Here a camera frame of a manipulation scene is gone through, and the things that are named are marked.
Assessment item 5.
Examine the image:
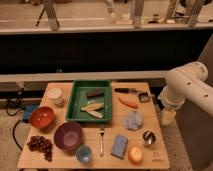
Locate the orange fruit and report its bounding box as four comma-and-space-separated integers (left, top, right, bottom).
128, 146, 143, 164

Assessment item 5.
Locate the small black square dish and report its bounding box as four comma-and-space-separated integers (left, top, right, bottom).
139, 92, 150, 103

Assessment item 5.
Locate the orange carrot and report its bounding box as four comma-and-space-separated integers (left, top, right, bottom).
118, 97, 138, 109

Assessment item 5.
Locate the blue sponge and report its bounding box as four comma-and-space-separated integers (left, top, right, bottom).
111, 135, 128, 159

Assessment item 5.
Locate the gray robot base column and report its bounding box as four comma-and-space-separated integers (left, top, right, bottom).
176, 34, 213, 171

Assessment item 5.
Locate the purple bowl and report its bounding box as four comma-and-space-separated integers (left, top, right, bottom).
54, 121, 83, 151

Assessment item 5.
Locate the small blue cup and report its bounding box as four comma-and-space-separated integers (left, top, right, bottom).
76, 145, 92, 164

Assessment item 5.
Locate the blue box beside table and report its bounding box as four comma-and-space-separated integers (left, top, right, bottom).
22, 104, 38, 123

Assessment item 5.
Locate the black cable on floor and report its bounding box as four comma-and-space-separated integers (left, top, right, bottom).
12, 119, 25, 151

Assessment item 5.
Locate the small metal cup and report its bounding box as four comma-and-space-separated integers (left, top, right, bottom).
143, 131, 156, 146

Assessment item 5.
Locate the yellow banana peel lower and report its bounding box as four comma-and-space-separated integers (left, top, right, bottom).
86, 111, 103, 119

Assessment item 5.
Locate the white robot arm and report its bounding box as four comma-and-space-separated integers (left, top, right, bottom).
158, 62, 213, 116

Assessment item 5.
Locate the silver fork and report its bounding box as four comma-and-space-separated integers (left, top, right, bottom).
99, 127, 105, 157

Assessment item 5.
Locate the crumpled blue cloth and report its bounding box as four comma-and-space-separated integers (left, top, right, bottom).
122, 110, 143, 131

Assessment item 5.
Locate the orange bowl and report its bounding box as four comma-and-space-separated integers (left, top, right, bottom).
29, 106, 55, 129

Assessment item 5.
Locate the yellow banana peel upper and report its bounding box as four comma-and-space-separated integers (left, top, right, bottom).
80, 103, 104, 111

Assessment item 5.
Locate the green plastic tray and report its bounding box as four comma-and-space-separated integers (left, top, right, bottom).
66, 80, 112, 124

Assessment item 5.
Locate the dark brush block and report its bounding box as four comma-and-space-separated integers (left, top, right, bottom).
86, 89, 104, 98

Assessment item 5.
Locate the yellow banana peel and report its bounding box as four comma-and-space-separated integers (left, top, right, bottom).
80, 103, 104, 111
86, 111, 103, 119

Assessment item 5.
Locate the dark red grape bunch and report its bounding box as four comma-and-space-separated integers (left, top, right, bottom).
27, 136, 53, 162

